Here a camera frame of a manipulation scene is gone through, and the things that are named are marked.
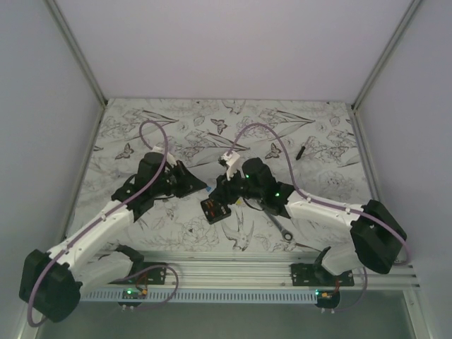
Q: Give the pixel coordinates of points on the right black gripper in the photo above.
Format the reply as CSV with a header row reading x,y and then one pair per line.
x,y
222,191

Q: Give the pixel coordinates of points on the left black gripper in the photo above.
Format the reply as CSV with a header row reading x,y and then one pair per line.
x,y
189,183

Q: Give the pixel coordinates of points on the black fuse box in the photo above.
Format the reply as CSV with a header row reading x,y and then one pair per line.
x,y
214,211

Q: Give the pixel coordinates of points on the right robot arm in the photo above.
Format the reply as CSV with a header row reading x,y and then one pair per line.
x,y
376,237

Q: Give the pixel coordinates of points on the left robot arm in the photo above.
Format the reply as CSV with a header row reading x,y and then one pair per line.
x,y
54,281

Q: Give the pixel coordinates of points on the silver ratchet wrench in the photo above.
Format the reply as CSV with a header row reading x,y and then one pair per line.
x,y
286,235

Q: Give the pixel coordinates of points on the floral patterned mat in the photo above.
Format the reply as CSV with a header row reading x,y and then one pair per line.
x,y
198,132

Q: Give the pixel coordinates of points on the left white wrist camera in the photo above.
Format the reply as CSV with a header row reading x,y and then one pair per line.
x,y
170,159

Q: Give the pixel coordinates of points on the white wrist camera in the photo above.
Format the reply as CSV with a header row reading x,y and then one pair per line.
x,y
230,161
170,159

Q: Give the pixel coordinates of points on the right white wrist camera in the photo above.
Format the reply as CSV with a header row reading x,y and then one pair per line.
x,y
230,161

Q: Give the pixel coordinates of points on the aluminium rail frame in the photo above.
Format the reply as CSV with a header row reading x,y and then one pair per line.
x,y
247,272

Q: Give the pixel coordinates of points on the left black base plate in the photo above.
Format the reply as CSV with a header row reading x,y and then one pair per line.
x,y
145,273

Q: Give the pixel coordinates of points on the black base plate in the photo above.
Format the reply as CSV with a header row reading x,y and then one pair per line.
x,y
145,273
312,275

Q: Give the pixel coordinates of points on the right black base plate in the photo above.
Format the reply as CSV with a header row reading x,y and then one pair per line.
x,y
312,275

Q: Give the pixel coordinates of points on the grey slotted cable duct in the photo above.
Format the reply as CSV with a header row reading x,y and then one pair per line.
x,y
185,295

